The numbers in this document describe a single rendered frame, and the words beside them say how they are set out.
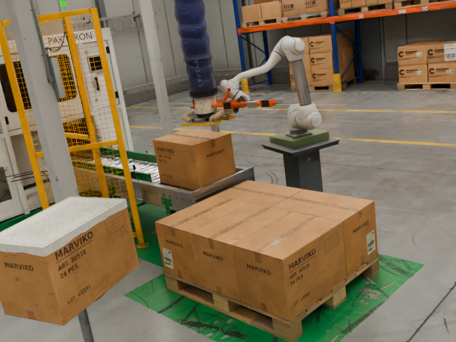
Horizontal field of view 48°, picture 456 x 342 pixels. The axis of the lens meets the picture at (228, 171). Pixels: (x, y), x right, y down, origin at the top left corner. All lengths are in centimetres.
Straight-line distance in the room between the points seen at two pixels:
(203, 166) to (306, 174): 94
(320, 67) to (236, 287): 912
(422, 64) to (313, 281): 817
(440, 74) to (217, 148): 719
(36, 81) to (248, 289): 216
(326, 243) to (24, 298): 173
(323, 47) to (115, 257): 965
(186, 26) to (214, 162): 111
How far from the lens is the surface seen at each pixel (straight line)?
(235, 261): 323
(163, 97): 735
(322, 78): 1203
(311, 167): 455
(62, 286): 255
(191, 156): 417
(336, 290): 346
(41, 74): 411
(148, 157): 544
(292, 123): 447
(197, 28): 400
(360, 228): 357
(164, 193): 438
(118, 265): 283
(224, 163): 433
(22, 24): 409
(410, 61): 1103
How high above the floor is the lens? 186
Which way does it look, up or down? 16 degrees down
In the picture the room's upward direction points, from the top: 8 degrees counter-clockwise
